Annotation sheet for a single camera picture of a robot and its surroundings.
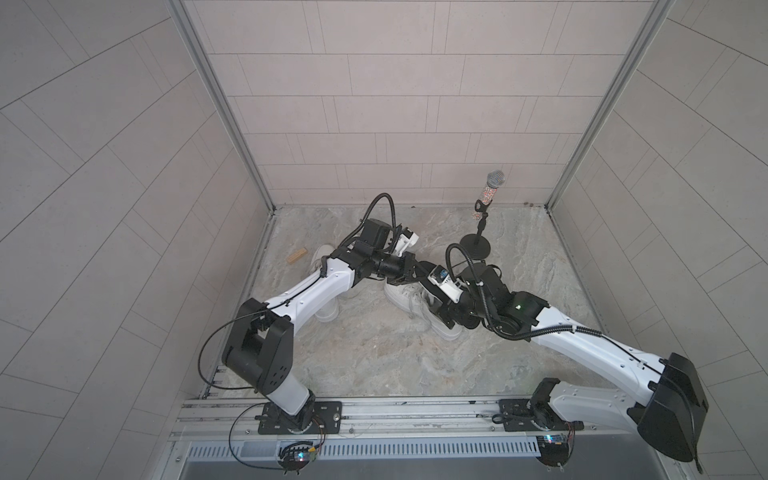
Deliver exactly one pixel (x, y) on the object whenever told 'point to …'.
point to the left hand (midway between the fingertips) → (431, 276)
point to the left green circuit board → (296, 455)
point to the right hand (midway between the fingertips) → (439, 296)
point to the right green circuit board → (554, 449)
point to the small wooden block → (296, 256)
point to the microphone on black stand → (476, 245)
